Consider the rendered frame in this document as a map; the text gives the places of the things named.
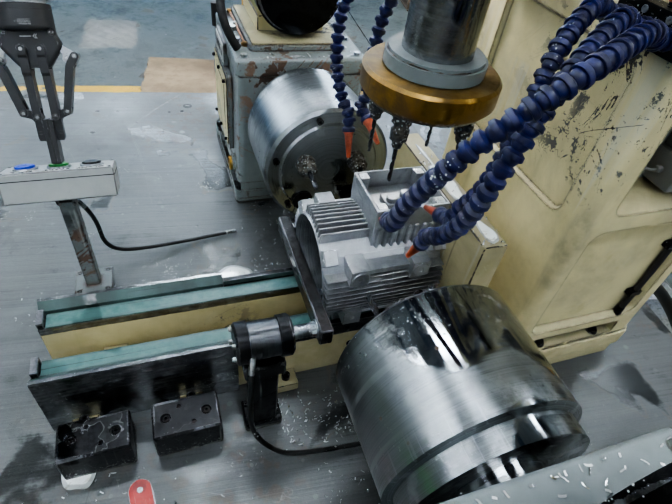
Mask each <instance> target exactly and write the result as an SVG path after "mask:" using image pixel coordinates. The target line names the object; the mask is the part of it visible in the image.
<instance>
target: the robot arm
mask: <svg viewBox="0 0 672 504"><path fill-rule="evenodd" d="M49 1H53V0H0V79H1V80H2V82H3V84H4V86H5V88H6V90H7V92H8V94H9V96H10V98H11V100H12V102H13V103H14V105H15V107H16V109H17V111H18V113H19V115H20V116H21V117H23V118H29V119H32V120H33V121H34V122H35V125H36V129H37V133H38V137H39V139H40V141H47V145H48V150H49V154H50V158H51V163H52V164H56V163H63V161H64V160H65V159H64V154H63V150H62V145H61V141H60V140H65V139H66V132H65V127H64V123H63V118H64V117H66V116H68V115H71V114H72V113H73V111H74V91H75V70H76V66H77V64H78V62H79V59H80V54H79V53H77V52H73V51H71V50H70V49H68V48H66V47H64V46H63V43H62V41H61V40H60V38H59V37H58V35H57V32H56V27H55V22H54V17H53V13H52V8H51V5H50V4H46V2H49ZM5 53H6V54H7V55H8V56H9V57H10V58H11V59H12V60H13V61H14V62H15V63H16V64H17V65H18V66H19V67H20V68H21V72H22V75H23V77H24V81H25V86H26V90H27V94H28V98H29V103H30V107H31V110H30V109H29V107H28V105H27V103H26V101H25V99H24V97H23V95H22V93H21V91H20V89H19V87H18V86H17V84H16V82H15V80H14V78H13V76H12V74H11V72H10V70H9V68H8V67H7V65H6V63H7V59H6V57H5ZM60 53H62V55H63V58H62V59H63V61H64V62H66V65H65V76H64V100H63V109H61V107H60V102H59V98H58V93H57V89H56V84H55V80H54V75H53V68H52V66H53V65H54V64H55V62H56V60H57V58H58V56H59V54H60ZM34 68H40V71H41V74H42V77H43V82H44V86H45V90H46V95H47V99H48V103H49V108H50V112H51V116H52V117H51V118H45V115H44V112H43V107H42V103H41V98H40V94H39V90H38V85H37V81H36V76H35V69H34ZM44 118H45V119H44Z"/></svg>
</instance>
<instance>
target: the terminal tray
mask: <svg viewBox="0 0 672 504"><path fill-rule="evenodd" d="M417 169H420V170H421V172H417V171H416V170H417ZM389 172H390V171H389V169H385V170H375V171H364V172H355V173H354V178H353V184H352V190H351V199H354V201H356V203H358V206H360V209H362V213H364V218H366V223H367V222H368V227H367V228H370V231H369V236H368V238H369V242H370V246H374V248H378V245H381V246H382V247H385V246H386V244H389V245H390V246H392V245H393V243H395V242H396V244H397V245H400V243H401V242H402V241H403V243H404V244H407V242H408V240H410V241H411V242H412V243H413V238H414V237H415V236H417V234H418V232H419V231H420V230H421V229H424V228H427V227H438V226H440V225H439V224H438V223H436V222H434V221H433V219H432V215H430V214H429V213H428V212H427V211H426V210H425V209H424V208H423V206H424V205H429V206H433V207H436V208H437V207H440V206H442V207H445V208H446V209H447V210H448V209H449V206H450V202H449V201H448V199H447V198H446V197H445V195H444V194H443V193H442V191H441V190H438V192H437V193H436V194H435V195H434V196H432V197H430V198H429V200H428V201H427V202H426V203H424V204H422V206H421V207H420V208H419V209H418V210H415V212H414V214H413V215H412V216H410V217H409V219H408V221H407V222H406V223H405V224H404V227H403V228H402V229H400V230H398V231H396V232H395V233H388V232H386V231H385V230H384V229H383V228H382V227H381V226H380V223H379V220H378V218H379V217H380V216H381V215H382V214H383V213H384V212H387V211H390V209H391V208H392V207H393V206H394V205H395V203H396V201H397V200H398V199H399V198H401V197H402V195H403V193H404V192H406V191H407V190H409V188H410V186H411V185H413V184H414V183H416V182H417V180H418V179H419V178H420V177H421V176H423V175H425V174H426V170H425V169H424V168H423V166H417V167H406V168H396V169H393V171H392V177H391V181H390V182H388V180H387V175H388V173H389ZM362 174H365V175H366V176H367V177H365V178H364V177H362V176H361V175H362ZM439 197H440V198H442V199H443V201H439V200H438V198H439ZM381 204H383V205H385V208H381V207H380V206H379V205H381Z"/></svg>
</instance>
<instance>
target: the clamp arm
mask: <svg viewBox="0 0 672 504"><path fill-rule="evenodd" d="M278 231H279V234H280V236H281V239H282V242H283V245H284V248H285V250H286V253H287V256H288V259H289V262H290V264H291V267H292V270H293V273H294V276H295V278H296V281H297V284H298V287H299V289H300V292H301V295H302V298H303V301H304V303H305V306H306V309H307V312H308V315H309V317H310V320H311V321H310V322H309V323H314V322H315V323H316V324H311V327H312V329H315V328H316V326H317V330H315V331H312V332H313V333H312V334H313V335H317V336H312V337H316V338H317V340H318V342H319V344H320V345H322V344H327V343H331V342H332V339H333V333H334V329H333V327H332V324H331V321H330V319H329V316H328V314H327V311H326V309H325V306H324V304H323V301H322V298H323V293H322V290H321V289H318V288H317V286H316V283H315V281H314V278H313V276H312V273H311V270H310V268H309V265H308V263H307V260H306V258H305V255H304V253H303V250H302V248H301V245H300V242H299V240H298V237H297V235H296V225H295V223H292V222H291V219H290V217H289V216H282V217H279V218H278Z"/></svg>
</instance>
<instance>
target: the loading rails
mask: <svg viewBox="0 0 672 504"><path fill-rule="evenodd" d="M37 306H38V310H37V312H36V320H35V326H36V328H37V329H38V332H39V334H40V336H41V338H42V340H43V342H44V344H45V346H46V348H47V350H48V352H49V354H50V356H51V358H52V359H51V360H46V361H42V362H41V361H40V359H39V357H33V358H31V362H30V370H29V376H30V378H31V379H30V380H29V381H27V387H28V389H29V390H30V392H31V393H32V395H33V397H34V398H35V400H36V402H37V403H38V405H39V407H40V408H41V410H42V412H43V413H44V415H45V417H46V418H47V420H48V422H49V423H50V425H51V427H52V428H53V430H54V431H55V430H56V428H57V426H58V425H60V424H65V423H69V422H74V421H79V420H83V419H88V418H92V417H99V416H103V415H107V414H110V413H115V412H119V411H124V410H129V411H130V413H136V412H140V411H145V410H149V409H151V407H152V405H153V404H156V403H160V402H165V401H169V400H175V399H180V398H184V397H188V396H192V395H197V394H201V393H206V392H210V391H216V392H217V394H221V393H225V392H230V391H234V390H239V385H241V384H246V383H247V381H246V380H245V378H244V374H243V369H242V366H239V365H238V364H237V363H233V361H232V358H233V357H235V356H234V351H233V350H232V347H231V345H229V342H228V341H229V340H231V339H232V338H231V332H228V327H231V324H232V323H233V322H237V321H242V320H244V321H245V322H248V321H253V320H259V319H264V318H270V317H274V315H275V314H281V313H287V314H288V315H289V316H290V318H291V320H292V324H293V326H294V325H299V324H305V323H309V322H310V321H311V320H310V317H309V315H308V312H307V309H306V306H305V303H304V301H303V298H302V295H301V292H300V289H299V287H298V284H297V281H296V278H295V276H294V273H293V270H292V267H289V268H283V269H276V270H270V271H263V272H256V273H250V274H243V275H237V276H230V277H224V278H222V273H221V272H217V273H211V274H204V275H197V276H190V277H184V278H177V279H170V280H163V281H157V282H150V283H143V284H136V285H130V286H123V287H116V288H110V289H103V290H96V291H89V292H83V293H76V294H69V295H62V296H56V297H49V298H42V299H37ZM374 317H375V315H374V314H373V312H372V310H369V311H364V312H361V316H360V320H359V322H354V323H349V324H344V325H342V323H341V320H340V318H337V319H332V318H331V316H330V318H329V319H330V321H331V324H332V327H333V329H334V333H333V339H332V342H331V343H327V344H322V345H320V344H319V342H318V340H317V338H316V337H307V338H302V339H297V340H296V350H295V353H294V354H293V355H290V356H285V360H286V371H285V373H282V374H279V378H278V393H280V392H285V391H289V390H293V389H297V388H298V379H297V376H296V372H300V371H305V370H309V369H314V368H319V367H323V366H328V365H332V364H337V363H338V360H339V358H340V356H341V354H342V352H343V351H344V349H345V347H346V346H347V345H346V342H347V341H348V340H351V339H352V338H353V336H354V335H355V334H356V333H357V332H358V331H359V330H360V329H361V328H362V327H363V326H364V325H365V324H367V323H368V322H369V321H370V320H371V319H373V318H374Z"/></svg>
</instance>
